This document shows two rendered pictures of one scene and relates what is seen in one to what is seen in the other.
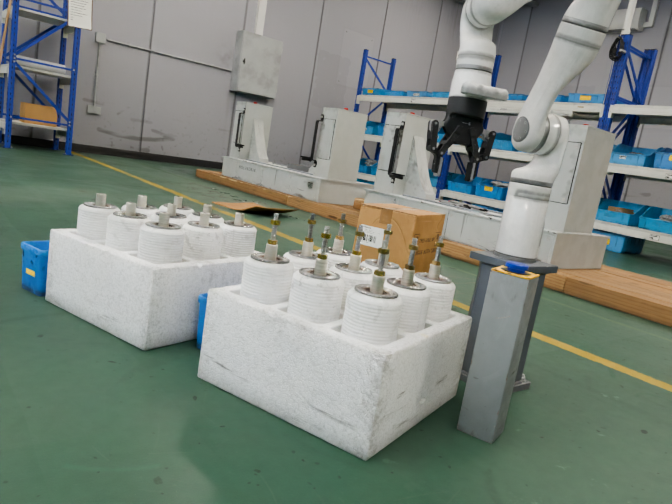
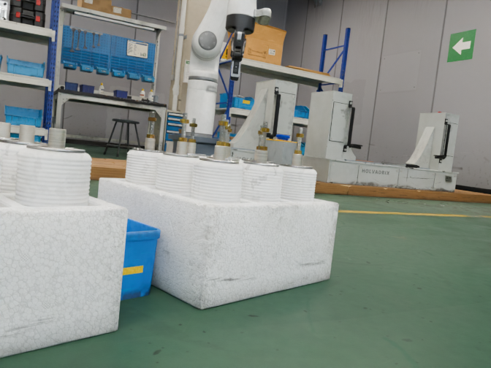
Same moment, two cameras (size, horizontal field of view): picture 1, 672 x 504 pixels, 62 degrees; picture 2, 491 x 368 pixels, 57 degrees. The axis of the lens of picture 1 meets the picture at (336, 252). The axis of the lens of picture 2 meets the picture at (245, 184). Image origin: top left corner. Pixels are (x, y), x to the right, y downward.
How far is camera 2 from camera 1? 1.26 m
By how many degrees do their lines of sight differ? 77
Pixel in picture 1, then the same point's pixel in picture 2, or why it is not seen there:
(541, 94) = (223, 17)
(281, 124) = not seen: outside the picture
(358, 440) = (326, 268)
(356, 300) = (310, 174)
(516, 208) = (208, 99)
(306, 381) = (298, 247)
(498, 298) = (288, 158)
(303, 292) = (278, 179)
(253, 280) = (236, 183)
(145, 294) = (115, 250)
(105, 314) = (14, 326)
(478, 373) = not seen: hidden behind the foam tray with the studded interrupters
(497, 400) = not seen: hidden behind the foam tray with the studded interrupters
